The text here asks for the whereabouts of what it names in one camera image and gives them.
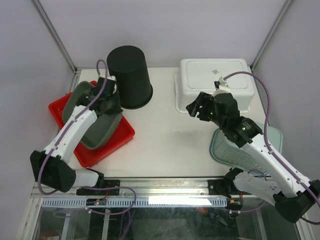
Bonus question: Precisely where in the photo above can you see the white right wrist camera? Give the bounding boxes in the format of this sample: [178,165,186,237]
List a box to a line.
[212,77,231,96]

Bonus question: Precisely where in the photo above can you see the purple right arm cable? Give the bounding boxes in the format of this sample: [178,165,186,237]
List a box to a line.
[223,71,320,223]

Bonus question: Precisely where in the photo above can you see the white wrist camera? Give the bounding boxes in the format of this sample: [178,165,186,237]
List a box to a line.
[105,75,118,95]
[212,77,231,96]

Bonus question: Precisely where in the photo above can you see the white slotted cable duct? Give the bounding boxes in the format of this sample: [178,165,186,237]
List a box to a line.
[42,196,227,208]

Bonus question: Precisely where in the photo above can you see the aluminium mounting rail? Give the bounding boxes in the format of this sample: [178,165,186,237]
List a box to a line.
[32,177,276,198]

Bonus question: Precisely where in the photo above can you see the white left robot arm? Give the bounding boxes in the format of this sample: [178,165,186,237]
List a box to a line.
[30,76,123,195]

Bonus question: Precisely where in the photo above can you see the white plastic tub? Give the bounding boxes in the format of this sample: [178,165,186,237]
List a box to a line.
[174,58,255,114]

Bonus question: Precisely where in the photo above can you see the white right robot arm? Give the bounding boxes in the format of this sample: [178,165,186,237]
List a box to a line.
[186,92,320,223]

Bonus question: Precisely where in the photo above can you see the light teal perforated basket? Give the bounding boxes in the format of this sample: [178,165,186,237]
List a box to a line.
[209,126,283,175]

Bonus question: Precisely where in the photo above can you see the black ribbed waste bin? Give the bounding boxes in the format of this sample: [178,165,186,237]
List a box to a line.
[106,45,153,110]

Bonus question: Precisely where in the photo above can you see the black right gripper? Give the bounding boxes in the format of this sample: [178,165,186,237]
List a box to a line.
[186,91,227,130]

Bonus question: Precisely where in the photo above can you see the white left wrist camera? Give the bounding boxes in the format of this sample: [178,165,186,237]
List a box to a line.
[105,75,118,95]

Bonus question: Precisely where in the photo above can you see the grey-green plastic basin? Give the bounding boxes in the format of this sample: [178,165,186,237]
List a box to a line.
[62,81,123,150]

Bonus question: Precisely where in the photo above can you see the red plastic tray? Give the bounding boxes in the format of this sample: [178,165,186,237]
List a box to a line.
[48,93,135,168]

